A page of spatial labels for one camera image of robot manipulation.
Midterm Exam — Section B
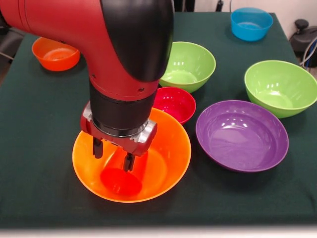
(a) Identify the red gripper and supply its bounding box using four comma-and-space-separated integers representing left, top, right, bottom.
80, 116, 158, 172

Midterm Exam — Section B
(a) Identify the orange cup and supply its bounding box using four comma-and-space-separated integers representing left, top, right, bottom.
100, 146, 149, 197

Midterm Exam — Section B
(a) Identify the large yellow-orange bowl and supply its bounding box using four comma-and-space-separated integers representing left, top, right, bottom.
72, 108, 192, 203

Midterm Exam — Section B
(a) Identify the small pink-red bowl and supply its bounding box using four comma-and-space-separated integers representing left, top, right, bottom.
153, 86, 197, 125

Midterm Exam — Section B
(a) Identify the green bowl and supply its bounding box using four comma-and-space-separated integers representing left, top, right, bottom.
244, 60, 317, 119
159, 41, 216, 94

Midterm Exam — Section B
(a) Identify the purple bowl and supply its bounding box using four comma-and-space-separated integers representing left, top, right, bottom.
195, 100, 289, 173

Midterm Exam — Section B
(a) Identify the dark green table cloth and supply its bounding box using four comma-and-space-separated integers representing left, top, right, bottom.
0, 9, 317, 228

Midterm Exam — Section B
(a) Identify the small orange bowl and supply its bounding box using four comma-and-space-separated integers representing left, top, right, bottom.
31, 37, 81, 72

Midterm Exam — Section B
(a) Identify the small light blue bowl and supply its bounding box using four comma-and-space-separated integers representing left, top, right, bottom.
230, 7, 274, 42

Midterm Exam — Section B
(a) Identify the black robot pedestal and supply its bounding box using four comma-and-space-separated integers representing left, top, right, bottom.
173, 0, 196, 12

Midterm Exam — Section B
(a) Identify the tangle of cables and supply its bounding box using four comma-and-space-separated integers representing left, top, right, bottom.
300, 37, 317, 69

